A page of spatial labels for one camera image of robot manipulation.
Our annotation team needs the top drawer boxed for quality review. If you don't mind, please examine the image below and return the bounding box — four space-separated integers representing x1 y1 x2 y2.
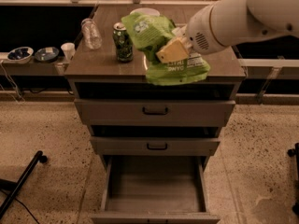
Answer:
75 99 235 127

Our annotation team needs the green soda can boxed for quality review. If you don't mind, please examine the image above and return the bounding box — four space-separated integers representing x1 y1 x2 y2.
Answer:
113 22 133 63

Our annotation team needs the small white paper cup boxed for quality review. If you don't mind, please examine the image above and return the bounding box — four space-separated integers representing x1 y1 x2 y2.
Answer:
61 42 76 61

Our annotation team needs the black stand leg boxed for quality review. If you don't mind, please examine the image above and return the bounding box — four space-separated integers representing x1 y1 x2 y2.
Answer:
0 150 48 219

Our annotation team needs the grey side shelf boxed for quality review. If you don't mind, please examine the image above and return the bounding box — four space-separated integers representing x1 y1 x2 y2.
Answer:
0 52 68 77

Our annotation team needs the dark blue bowl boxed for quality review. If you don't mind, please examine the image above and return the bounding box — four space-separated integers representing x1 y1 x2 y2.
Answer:
35 47 59 63

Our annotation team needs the grey drawer cabinet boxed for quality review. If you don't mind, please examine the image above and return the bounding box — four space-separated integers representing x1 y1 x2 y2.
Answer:
66 4 245 224

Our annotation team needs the clear plastic bottle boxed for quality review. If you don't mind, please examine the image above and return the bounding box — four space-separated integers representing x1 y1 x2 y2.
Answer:
81 18 102 49

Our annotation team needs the green rice chip bag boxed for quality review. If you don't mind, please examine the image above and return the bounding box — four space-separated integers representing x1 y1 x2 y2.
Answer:
121 12 210 86

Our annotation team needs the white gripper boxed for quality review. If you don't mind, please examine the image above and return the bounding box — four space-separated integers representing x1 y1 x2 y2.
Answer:
156 25 192 63

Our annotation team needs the white bowl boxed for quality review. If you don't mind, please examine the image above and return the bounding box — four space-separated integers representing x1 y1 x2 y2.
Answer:
130 7 160 17

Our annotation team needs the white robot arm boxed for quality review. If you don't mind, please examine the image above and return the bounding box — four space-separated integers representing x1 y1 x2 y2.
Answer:
156 0 299 63

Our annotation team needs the open bottom drawer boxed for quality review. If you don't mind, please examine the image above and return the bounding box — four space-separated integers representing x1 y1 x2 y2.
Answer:
91 156 220 224

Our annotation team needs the blue patterned bowl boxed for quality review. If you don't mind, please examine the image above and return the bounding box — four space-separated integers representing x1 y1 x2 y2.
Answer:
7 47 34 64

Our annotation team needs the black chair wheel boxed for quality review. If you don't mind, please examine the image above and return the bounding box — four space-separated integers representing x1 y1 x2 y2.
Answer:
287 143 299 217

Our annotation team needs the middle drawer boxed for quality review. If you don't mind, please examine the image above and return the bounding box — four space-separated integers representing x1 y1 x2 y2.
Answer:
91 137 220 156

